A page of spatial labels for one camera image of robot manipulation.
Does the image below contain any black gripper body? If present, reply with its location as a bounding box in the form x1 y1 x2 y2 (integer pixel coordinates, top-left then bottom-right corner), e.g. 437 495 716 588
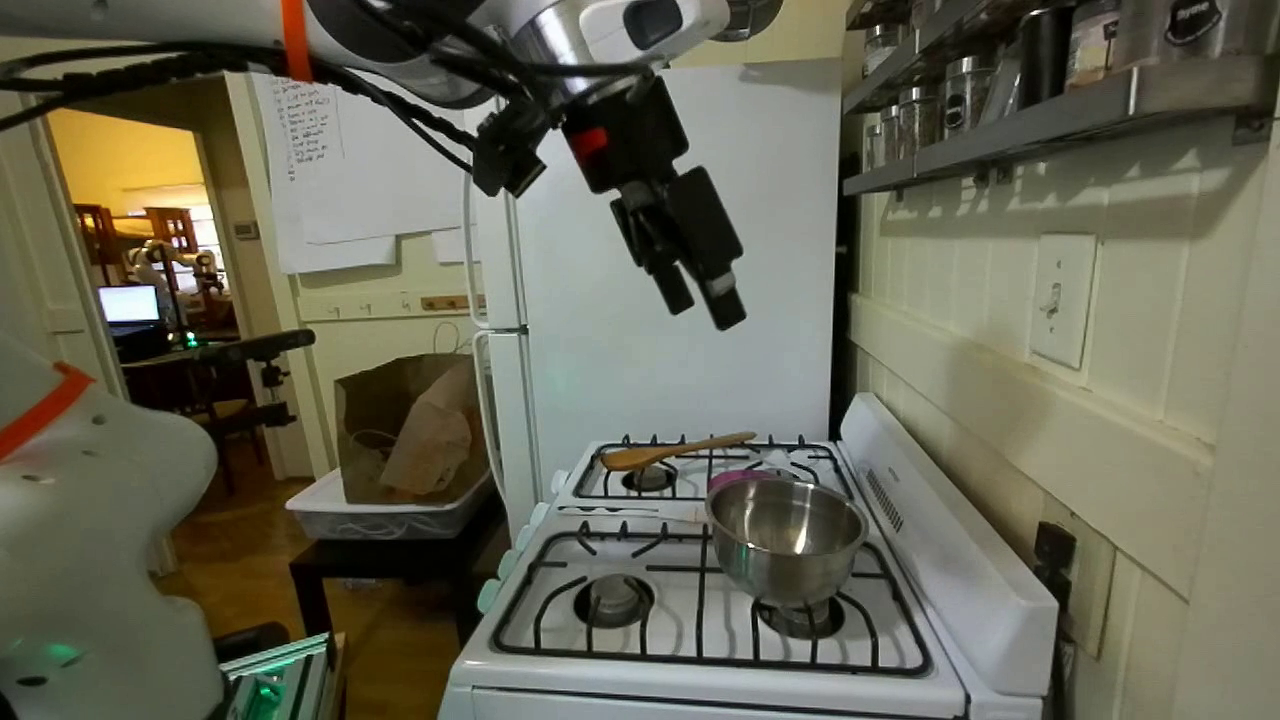
554 70 699 223

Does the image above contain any stainless steel bowl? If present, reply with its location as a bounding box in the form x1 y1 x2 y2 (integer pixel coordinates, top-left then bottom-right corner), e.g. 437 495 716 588
705 470 872 610

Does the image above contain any white refrigerator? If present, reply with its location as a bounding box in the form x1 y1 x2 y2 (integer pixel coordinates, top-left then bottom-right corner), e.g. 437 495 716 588
455 57 847 536

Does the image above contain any wooden spoon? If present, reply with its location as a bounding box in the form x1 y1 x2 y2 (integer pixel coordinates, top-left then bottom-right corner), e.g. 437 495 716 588
596 428 761 475

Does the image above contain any clear glass spice jar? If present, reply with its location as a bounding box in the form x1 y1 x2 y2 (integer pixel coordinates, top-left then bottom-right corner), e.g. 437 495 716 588
934 49 992 141
857 75 934 176

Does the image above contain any handwritten white paper sheet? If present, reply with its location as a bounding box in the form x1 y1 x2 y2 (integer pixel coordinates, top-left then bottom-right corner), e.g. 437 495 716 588
249 70 471 276

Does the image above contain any brown paper bag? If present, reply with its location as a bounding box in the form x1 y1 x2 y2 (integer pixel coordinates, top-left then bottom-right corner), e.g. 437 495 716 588
332 352 491 508

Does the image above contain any white plastic bin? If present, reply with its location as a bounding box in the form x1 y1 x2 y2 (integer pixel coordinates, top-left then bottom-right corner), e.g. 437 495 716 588
278 467 500 544

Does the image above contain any dark glass spice jar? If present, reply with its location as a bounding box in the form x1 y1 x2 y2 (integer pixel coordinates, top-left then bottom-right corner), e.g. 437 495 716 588
1010 0 1071 113

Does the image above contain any white gas stove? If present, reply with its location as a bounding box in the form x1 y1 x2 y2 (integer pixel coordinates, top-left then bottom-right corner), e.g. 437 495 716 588
437 386 1065 720

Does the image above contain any black low table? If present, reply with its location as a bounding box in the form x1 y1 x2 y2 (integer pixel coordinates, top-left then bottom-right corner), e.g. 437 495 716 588
288 493 510 648

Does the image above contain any black power plug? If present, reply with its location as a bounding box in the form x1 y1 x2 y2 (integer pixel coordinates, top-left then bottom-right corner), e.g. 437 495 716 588
1033 516 1081 623

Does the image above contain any wooden bookshelf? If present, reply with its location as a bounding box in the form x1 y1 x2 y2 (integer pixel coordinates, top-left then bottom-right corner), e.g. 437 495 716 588
72 199 203 290

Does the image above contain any computer monitor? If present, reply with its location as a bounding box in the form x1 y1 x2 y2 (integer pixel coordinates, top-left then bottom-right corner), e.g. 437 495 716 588
94 278 168 333

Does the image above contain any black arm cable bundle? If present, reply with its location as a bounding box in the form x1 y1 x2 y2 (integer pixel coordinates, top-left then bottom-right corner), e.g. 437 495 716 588
0 37 591 185

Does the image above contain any orange cable strap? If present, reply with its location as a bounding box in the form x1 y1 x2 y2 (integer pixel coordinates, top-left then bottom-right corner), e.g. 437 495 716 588
0 356 100 463
277 0 319 85

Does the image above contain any cream light switch plate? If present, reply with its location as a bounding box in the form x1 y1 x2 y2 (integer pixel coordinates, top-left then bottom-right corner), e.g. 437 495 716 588
1022 232 1101 376

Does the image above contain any steel wall spice rack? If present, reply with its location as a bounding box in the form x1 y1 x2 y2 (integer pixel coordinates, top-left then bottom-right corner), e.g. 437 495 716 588
836 0 1280 199

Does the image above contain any black camera on stand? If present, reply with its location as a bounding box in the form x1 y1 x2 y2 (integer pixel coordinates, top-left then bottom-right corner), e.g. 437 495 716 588
197 324 319 437

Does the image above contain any cream wall outlet plate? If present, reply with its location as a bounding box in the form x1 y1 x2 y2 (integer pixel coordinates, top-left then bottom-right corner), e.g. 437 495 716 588
1065 529 1119 662

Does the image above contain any metal frame with green light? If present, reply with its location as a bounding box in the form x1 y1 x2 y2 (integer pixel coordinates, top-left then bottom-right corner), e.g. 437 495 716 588
216 626 344 720

